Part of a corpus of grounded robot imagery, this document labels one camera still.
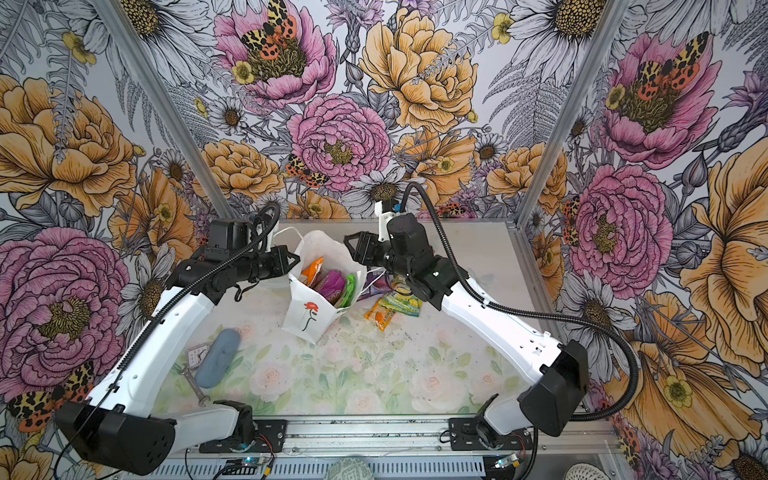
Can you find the red orange snack packet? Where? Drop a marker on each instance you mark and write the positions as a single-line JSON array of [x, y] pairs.
[[311, 273]]

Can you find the purple grape candy pouch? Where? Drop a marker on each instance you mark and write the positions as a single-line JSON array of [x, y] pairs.
[[330, 286]]

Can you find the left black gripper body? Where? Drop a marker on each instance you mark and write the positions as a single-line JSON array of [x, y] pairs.
[[260, 264]]

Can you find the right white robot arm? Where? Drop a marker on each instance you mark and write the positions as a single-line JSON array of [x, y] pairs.
[[558, 372]]

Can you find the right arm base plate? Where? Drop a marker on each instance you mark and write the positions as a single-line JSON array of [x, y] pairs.
[[464, 435]]

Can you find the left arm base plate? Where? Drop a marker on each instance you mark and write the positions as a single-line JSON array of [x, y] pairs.
[[257, 436]]

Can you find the grey oval case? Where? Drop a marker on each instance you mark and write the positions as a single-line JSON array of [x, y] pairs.
[[218, 360]]

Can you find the metal wrench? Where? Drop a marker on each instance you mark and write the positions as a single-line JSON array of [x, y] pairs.
[[187, 374]]

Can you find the green chips bag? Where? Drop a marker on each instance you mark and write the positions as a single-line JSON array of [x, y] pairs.
[[347, 295]]

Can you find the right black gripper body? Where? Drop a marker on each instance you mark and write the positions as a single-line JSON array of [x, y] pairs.
[[379, 253]]

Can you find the floral table mat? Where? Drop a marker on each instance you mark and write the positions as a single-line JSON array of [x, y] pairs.
[[431, 364]]

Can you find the white paper bag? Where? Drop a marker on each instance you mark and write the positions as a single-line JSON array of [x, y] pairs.
[[309, 315]]

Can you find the small purple snack bag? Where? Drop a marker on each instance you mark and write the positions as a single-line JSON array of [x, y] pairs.
[[376, 283]]

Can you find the green yellow candy packet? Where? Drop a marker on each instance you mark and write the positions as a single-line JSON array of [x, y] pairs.
[[401, 299]]

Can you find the small white clock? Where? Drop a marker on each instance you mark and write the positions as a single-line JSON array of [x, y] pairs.
[[195, 355]]

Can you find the aluminium front rail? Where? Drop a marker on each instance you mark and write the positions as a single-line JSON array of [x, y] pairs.
[[407, 435]]

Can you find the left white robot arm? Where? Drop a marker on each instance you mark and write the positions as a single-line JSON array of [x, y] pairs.
[[114, 426]]

